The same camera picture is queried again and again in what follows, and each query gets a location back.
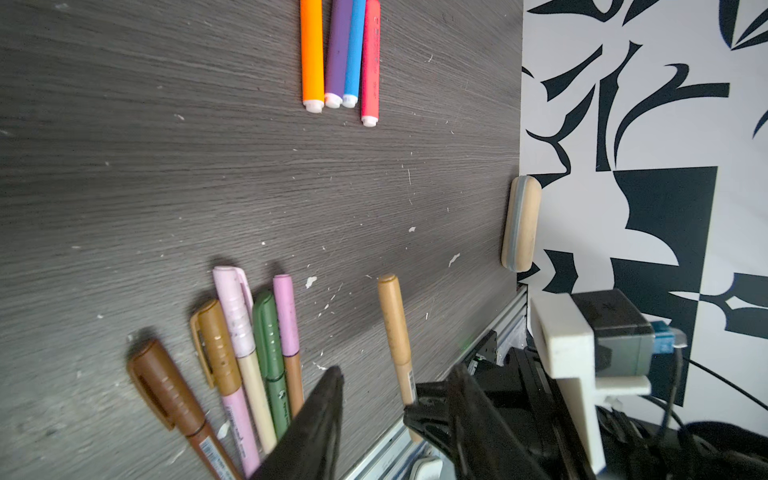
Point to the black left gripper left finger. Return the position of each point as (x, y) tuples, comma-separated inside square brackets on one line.
[(310, 447)]

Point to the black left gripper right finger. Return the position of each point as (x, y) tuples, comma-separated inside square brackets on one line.
[(482, 444)]

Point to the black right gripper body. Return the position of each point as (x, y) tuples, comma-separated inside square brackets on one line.
[(533, 411)]

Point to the pink cap brown marker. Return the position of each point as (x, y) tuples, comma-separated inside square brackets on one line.
[(289, 336)]

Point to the green marker pen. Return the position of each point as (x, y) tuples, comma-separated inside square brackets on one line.
[(270, 357)]

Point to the tan marker pen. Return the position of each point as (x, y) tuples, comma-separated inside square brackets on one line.
[(392, 307)]

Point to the pink cap cream marker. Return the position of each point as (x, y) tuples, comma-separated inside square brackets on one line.
[(237, 302)]

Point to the red highlighter pen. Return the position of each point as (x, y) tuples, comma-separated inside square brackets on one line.
[(370, 104)]

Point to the orange highlighter pen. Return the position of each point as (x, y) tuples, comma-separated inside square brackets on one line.
[(311, 26)]

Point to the purple highlighter pen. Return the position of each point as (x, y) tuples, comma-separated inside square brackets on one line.
[(337, 51)]

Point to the blue highlighter pen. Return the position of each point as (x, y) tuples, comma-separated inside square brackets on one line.
[(354, 54)]

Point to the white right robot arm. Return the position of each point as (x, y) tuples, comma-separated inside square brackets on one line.
[(700, 450)]

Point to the brown marker pen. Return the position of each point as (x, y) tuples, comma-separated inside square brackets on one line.
[(163, 388)]

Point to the ochre cap pink marker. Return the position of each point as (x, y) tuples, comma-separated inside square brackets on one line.
[(216, 354)]

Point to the beige whiteboard eraser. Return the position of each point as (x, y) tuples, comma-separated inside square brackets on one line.
[(521, 224)]

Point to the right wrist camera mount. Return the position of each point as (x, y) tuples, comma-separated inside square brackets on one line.
[(597, 345)]

